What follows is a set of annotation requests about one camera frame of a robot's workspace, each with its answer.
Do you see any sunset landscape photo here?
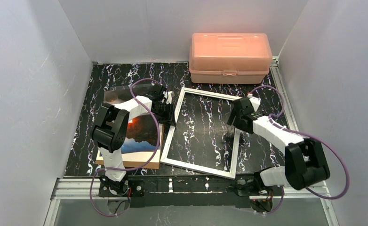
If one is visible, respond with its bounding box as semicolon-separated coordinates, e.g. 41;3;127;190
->
104;86;164;154

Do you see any white picture frame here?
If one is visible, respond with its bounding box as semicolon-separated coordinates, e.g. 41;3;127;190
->
160;87;240;179

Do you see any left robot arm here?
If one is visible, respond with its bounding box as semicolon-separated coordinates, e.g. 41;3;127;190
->
90;83;176;182

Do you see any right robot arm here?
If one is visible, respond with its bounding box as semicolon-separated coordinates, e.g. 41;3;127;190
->
227;97;330;191

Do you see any brown backing board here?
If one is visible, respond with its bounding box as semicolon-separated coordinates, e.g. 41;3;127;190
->
96;123;165;170

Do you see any pink plastic storage box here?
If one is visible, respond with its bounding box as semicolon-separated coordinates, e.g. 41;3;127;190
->
189;33;272;84

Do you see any aluminium rail base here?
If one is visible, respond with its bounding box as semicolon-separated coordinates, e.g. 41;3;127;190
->
51;175;314;208

